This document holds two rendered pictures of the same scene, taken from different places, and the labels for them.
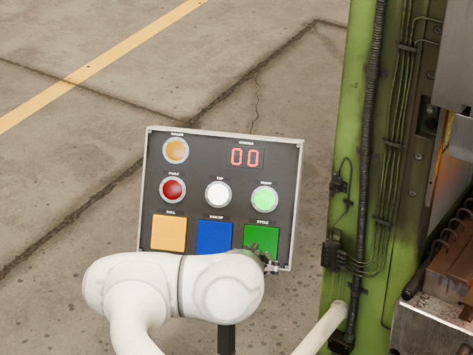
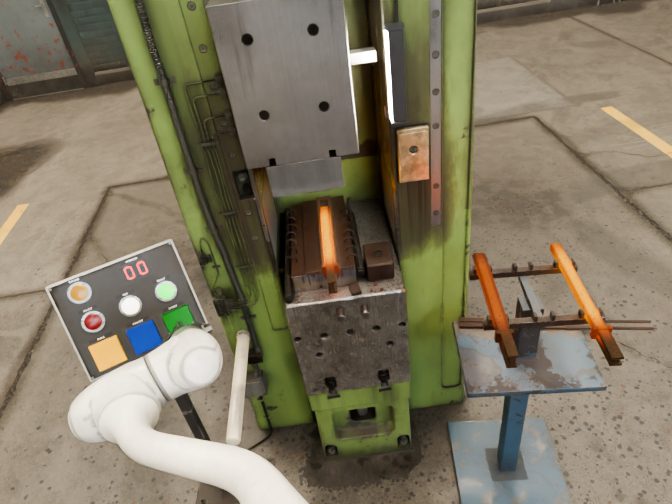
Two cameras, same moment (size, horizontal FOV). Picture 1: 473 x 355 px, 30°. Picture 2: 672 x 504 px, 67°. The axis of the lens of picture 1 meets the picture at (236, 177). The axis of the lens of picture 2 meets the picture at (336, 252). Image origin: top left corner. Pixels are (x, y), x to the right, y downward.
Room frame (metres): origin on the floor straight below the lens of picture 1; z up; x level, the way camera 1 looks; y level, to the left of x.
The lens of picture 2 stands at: (0.31, 0.12, 1.98)
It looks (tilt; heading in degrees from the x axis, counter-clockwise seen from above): 37 degrees down; 328
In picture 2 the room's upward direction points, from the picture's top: 9 degrees counter-clockwise
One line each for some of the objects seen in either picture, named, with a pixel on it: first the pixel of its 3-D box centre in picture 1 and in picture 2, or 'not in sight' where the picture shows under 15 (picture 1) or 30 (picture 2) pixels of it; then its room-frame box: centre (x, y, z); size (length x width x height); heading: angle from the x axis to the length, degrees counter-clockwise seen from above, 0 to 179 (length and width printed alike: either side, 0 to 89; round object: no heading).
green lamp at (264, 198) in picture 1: (265, 198); (166, 291); (1.50, -0.06, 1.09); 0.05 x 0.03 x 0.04; 57
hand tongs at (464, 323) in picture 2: not in sight; (552, 323); (0.89, -1.04, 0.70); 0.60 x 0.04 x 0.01; 45
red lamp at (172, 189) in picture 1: (172, 189); (93, 321); (1.53, 0.14, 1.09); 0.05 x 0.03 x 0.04; 57
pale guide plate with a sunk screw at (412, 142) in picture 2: not in sight; (413, 154); (1.29, -0.82, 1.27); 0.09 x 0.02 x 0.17; 57
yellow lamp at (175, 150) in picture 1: (175, 150); (79, 292); (1.57, 0.13, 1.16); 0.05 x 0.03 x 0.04; 57
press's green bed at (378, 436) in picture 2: not in sight; (356, 369); (1.51, -0.65, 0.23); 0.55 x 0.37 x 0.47; 147
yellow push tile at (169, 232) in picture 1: (169, 232); (108, 353); (1.49, 0.14, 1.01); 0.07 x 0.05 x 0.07; 82
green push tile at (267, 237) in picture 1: (260, 243); (179, 321); (1.46, -0.05, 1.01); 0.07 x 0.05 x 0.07; 82
